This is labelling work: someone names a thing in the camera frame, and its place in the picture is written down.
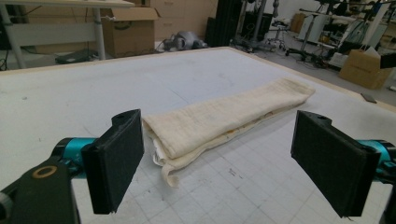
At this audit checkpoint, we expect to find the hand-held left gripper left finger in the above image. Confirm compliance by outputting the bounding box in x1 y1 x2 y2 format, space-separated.
52 108 146 216

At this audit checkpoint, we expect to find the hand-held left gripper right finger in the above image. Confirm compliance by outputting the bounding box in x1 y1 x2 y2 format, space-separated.
290 109 396 218

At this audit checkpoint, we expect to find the cream towel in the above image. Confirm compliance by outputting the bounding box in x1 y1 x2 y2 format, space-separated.
142 77 317 189

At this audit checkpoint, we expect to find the small dark flat object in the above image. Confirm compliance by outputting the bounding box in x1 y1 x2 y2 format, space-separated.
360 91 378 105

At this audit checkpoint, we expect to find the cardboard box with white paper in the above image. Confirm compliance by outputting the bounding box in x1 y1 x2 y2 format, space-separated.
338 46 394 91

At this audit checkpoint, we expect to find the dark flat case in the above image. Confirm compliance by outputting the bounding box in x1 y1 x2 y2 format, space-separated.
55 49 100 65

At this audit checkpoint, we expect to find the black box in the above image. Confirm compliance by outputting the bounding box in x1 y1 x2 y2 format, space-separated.
379 51 396 70

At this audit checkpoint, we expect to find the open cardboard box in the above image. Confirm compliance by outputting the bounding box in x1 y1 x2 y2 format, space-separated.
101 7 162 59

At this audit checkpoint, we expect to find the black wheeled stool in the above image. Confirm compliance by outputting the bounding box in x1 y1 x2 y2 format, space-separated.
266 20 291 51

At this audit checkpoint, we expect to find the grey device on floor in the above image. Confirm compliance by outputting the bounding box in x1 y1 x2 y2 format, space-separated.
160 30 209 52

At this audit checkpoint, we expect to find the white desk with metal legs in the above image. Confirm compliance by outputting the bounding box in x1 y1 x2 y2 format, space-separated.
0 0 136 70

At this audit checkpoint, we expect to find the small cardboard box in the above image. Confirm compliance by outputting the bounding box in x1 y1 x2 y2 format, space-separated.
290 12 308 35

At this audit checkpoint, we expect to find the metal stand with wheeled base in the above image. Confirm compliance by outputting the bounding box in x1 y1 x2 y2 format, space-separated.
233 0 271 52

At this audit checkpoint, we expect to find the black cabinet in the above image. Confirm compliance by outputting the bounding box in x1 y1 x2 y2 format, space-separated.
205 0 248 49

